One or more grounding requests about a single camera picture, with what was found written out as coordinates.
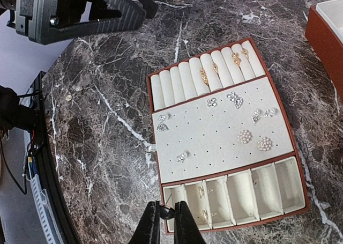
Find pearl drop earring pair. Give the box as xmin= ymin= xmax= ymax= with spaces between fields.
xmin=251 ymin=108 xmax=278 ymax=124

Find red jewelry tray insert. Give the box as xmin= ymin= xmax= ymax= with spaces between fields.
xmin=147 ymin=38 xmax=310 ymax=232

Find white slotted cable duct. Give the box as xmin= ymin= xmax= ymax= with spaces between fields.
xmin=25 ymin=75 xmax=62 ymax=244

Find crystal cluster earring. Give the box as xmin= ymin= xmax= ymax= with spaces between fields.
xmin=227 ymin=92 xmax=243 ymax=109

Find pearl cluster earring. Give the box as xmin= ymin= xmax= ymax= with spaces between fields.
xmin=257 ymin=137 xmax=273 ymax=152
xmin=237 ymin=130 xmax=252 ymax=144

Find gold oval earring left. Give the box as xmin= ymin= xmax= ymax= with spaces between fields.
xmin=198 ymin=186 xmax=205 ymax=198

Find pearl cluster earring lower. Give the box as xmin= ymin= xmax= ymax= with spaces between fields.
xmin=237 ymin=130 xmax=252 ymax=144

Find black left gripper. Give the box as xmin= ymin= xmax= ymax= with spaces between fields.
xmin=1 ymin=0 xmax=158 ymax=45

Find red open jewelry box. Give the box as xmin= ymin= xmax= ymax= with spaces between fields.
xmin=305 ymin=0 xmax=342 ymax=98

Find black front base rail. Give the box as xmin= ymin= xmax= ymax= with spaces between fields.
xmin=31 ymin=71 xmax=80 ymax=244

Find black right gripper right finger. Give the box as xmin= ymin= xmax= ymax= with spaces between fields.
xmin=174 ymin=201 xmax=206 ymax=244

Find crystal leaf earring front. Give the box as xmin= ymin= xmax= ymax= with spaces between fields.
xmin=156 ymin=123 xmax=168 ymax=132

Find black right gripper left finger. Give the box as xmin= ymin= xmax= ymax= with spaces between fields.
xmin=128 ymin=201 xmax=160 ymax=244

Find pearl cluster earring upper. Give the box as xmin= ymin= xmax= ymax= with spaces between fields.
xmin=257 ymin=137 xmax=273 ymax=152

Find loose earrings on table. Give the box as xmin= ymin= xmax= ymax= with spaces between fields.
xmin=65 ymin=86 xmax=83 ymax=102

